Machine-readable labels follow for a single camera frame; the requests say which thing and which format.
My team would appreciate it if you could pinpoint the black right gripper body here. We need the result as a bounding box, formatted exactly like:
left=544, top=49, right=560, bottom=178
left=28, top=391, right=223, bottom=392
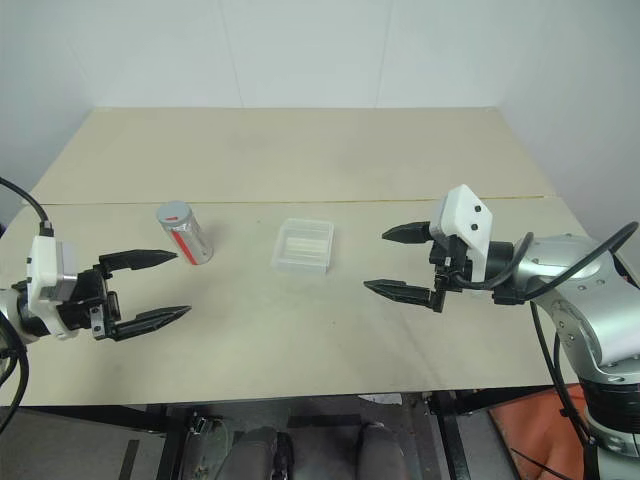
left=428, top=232, right=474, bottom=295

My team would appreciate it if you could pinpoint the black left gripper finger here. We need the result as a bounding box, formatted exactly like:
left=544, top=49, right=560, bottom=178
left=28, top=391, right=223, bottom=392
left=98, top=248, right=180, bottom=274
left=110, top=305, right=193, bottom=343

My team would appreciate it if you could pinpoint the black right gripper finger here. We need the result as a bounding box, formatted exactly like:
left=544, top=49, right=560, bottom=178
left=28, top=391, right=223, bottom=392
left=363, top=273, right=447, bottom=314
left=381, top=219, right=432, bottom=246

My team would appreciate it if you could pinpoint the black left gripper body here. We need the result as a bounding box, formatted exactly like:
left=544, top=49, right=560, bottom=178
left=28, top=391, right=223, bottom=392
left=55, top=268, right=124, bottom=341

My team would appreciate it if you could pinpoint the silver red can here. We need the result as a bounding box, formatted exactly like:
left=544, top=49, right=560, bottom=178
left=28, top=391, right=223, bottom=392
left=159, top=212, right=215, bottom=267

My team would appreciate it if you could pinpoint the clear plastic container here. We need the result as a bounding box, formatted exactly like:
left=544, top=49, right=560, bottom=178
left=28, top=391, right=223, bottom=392
left=269, top=217, right=335, bottom=275

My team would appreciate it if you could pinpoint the small metal clamp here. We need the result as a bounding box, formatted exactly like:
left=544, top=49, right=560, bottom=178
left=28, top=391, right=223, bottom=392
left=189, top=413, right=227, bottom=442

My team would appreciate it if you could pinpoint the black tape strip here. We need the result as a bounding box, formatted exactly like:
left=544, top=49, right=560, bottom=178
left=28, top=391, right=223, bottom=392
left=118, top=438, right=142, bottom=480

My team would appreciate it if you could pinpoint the dark rounded shape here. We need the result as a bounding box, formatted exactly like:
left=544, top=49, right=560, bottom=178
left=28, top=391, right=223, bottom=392
left=357, top=422, right=407, bottom=480
left=233, top=426, right=296, bottom=480

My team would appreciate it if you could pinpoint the orange object under table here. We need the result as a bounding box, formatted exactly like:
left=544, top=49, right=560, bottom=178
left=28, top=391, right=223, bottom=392
left=487, top=382, right=601, bottom=480

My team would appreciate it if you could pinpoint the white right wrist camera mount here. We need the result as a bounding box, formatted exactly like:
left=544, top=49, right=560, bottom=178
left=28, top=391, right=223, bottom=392
left=428, top=184, right=495, bottom=283

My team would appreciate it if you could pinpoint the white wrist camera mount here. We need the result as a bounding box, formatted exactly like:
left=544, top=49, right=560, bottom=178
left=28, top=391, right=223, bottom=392
left=27, top=236, right=81, bottom=342
left=428, top=184, right=495, bottom=283

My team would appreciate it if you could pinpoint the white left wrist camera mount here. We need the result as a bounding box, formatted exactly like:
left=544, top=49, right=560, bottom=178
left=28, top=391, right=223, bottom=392
left=27, top=236, right=81, bottom=342

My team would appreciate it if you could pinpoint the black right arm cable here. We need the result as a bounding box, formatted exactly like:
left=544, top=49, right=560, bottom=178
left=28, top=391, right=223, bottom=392
left=447, top=222, right=640, bottom=451

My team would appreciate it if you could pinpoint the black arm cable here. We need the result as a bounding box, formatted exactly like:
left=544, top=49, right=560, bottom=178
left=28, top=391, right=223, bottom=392
left=447, top=222, right=640, bottom=451
left=0, top=175, right=55, bottom=416

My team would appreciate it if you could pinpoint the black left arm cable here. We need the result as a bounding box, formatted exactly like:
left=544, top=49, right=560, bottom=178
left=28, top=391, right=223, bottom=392
left=0, top=175, right=55, bottom=416

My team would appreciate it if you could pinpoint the black metal table frame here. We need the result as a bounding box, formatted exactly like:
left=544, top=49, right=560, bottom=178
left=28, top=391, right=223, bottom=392
left=0, top=384, right=556, bottom=480

